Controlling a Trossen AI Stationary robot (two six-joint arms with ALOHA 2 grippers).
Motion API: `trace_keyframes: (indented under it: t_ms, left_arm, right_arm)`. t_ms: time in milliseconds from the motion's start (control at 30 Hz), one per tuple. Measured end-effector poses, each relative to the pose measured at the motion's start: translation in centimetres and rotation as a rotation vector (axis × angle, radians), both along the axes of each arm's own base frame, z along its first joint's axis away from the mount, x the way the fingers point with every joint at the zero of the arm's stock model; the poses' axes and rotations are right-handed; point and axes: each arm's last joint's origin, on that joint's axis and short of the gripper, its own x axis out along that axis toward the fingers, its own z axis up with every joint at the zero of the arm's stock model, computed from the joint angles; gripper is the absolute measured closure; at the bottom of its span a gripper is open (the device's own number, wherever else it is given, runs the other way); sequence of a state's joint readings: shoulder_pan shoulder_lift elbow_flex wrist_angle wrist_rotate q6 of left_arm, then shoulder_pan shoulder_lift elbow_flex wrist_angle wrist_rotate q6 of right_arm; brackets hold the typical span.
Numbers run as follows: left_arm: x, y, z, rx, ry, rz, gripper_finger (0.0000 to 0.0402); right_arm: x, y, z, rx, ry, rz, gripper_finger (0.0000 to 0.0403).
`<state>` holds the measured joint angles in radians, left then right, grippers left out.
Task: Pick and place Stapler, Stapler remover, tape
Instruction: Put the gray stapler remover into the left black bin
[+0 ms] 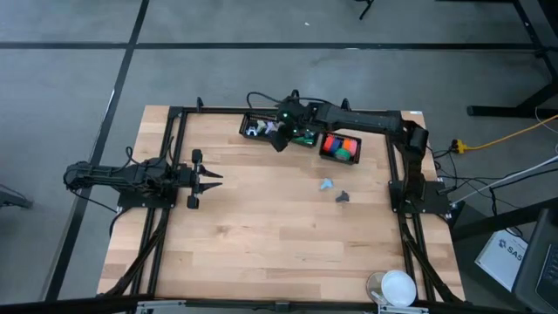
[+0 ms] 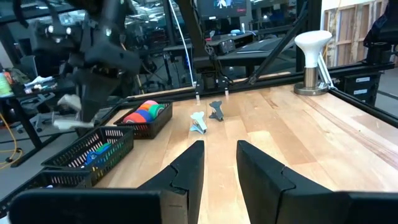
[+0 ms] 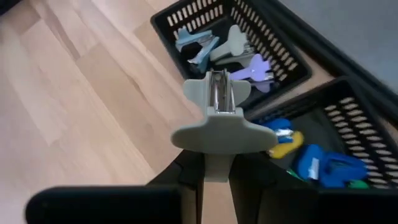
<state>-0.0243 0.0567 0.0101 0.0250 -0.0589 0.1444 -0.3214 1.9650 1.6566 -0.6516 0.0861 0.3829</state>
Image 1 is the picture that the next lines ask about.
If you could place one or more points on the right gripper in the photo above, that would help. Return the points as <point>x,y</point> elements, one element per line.
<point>294,115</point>

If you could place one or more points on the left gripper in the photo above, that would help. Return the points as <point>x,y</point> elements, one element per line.
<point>185,179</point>

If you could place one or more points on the green stapler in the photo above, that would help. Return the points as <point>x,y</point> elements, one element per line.
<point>305,140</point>

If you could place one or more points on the red tape roll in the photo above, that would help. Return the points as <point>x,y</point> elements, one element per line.
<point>328,143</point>

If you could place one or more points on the purple tape roll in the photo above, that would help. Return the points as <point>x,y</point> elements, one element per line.
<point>336,145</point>

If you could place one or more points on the orange tape roll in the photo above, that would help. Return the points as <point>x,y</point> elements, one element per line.
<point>350,146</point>

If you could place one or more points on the dark grey staple remover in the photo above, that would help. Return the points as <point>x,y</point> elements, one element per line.
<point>342,197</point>

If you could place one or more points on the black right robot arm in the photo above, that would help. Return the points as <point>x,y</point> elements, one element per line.
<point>370,122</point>

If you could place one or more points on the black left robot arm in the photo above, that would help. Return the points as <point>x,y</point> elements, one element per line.
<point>113,174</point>

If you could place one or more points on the black plastic mesh basket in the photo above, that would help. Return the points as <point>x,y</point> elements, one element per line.
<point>317,139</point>
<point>321,154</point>
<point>246,124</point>

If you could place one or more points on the black corner clamp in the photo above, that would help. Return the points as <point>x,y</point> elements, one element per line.
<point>200,104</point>
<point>345,104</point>

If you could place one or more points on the white mushroom lamp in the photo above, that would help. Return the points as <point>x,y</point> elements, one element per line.
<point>399,288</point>

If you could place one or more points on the dark metal stand foot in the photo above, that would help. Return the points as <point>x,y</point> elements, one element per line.
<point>13,200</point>

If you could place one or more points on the white printed box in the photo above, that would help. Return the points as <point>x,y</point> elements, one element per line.
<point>497,261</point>

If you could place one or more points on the dark equipment case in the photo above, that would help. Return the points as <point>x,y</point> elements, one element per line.
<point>540,270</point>

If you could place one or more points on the black metal table frame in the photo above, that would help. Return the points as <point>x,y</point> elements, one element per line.
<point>209,110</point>

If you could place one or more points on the silver aluminium bracket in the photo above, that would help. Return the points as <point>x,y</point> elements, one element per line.
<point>165,307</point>

